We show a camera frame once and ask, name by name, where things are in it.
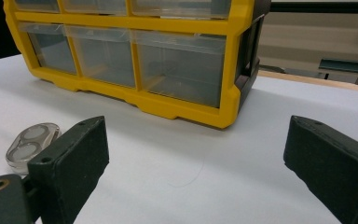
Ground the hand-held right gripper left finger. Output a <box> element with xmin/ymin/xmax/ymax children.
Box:
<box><xmin>27</xmin><ymin>115</ymin><xmax>110</xmax><ymax>224</ymax></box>

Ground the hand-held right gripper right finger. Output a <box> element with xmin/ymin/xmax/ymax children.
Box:
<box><xmin>282</xmin><ymin>115</ymin><xmax>358</xmax><ymax>224</ymax></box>

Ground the clear oval plastic case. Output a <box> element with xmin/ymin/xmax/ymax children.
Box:
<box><xmin>5</xmin><ymin>122</ymin><xmax>62</xmax><ymax>175</ymax></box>

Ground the light wooden board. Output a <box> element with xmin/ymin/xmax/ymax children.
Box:
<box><xmin>257</xmin><ymin>69</ymin><xmax>358</xmax><ymax>93</ymax></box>

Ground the clear plastic drawer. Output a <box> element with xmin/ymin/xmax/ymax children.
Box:
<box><xmin>130</xmin><ymin>30</ymin><xmax>227</xmax><ymax>109</ymax></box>
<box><xmin>18</xmin><ymin>21</ymin><xmax>77</xmax><ymax>76</ymax></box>
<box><xmin>64</xmin><ymin>25</ymin><xmax>137</xmax><ymax>89</ymax></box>
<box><xmin>131</xmin><ymin>0</ymin><xmax>233</xmax><ymax>21</ymax></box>
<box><xmin>13</xmin><ymin>0</ymin><xmax>61</xmax><ymax>14</ymax></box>
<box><xmin>62</xmin><ymin>0</ymin><xmax>129</xmax><ymax>17</ymax></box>

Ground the yellow black drawer cabinet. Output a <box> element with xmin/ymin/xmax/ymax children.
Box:
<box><xmin>3</xmin><ymin>0</ymin><xmax>272</xmax><ymax>130</ymax></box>

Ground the black horizontal bar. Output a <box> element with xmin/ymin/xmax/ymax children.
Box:
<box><xmin>269</xmin><ymin>1</ymin><xmax>358</xmax><ymax>14</ymax></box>

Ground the dark green metal rail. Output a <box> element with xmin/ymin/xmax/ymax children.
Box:
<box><xmin>318</xmin><ymin>58</ymin><xmax>358</xmax><ymax>75</ymax></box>

